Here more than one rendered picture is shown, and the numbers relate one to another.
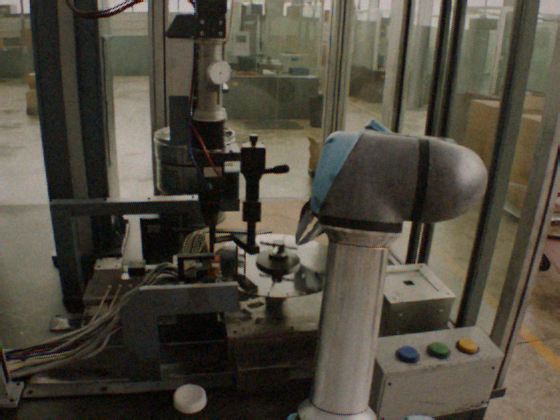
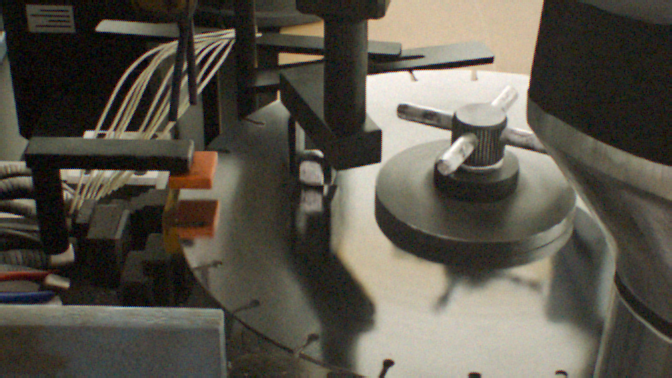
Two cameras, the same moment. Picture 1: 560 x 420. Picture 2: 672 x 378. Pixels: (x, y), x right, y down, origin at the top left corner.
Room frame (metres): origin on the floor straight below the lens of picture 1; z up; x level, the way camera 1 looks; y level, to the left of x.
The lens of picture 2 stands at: (0.46, -0.07, 1.32)
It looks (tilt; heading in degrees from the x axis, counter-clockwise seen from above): 31 degrees down; 13
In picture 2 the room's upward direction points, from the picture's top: straight up
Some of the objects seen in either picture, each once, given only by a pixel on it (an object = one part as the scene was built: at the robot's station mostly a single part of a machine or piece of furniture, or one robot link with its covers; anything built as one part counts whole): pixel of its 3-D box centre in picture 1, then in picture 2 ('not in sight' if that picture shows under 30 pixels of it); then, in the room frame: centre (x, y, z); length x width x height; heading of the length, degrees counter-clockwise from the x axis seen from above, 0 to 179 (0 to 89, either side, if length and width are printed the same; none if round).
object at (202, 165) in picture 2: (198, 267); (125, 199); (1.02, 0.19, 0.95); 0.10 x 0.03 x 0.07; 102
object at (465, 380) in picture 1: (428, 374); not in sight; (0.80, -0.34, 0.82); 0.28 x 0.11 x 0.15; 102
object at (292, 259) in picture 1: (278, 257); (475, 180); (1.06, 0.00, 0.96); 0.11 x 0.11 x 0.03
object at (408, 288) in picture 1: (404, 306); not in sight; (1.07, -0.34, 0.82); 0.18 x 0.18 x 0.15; 12
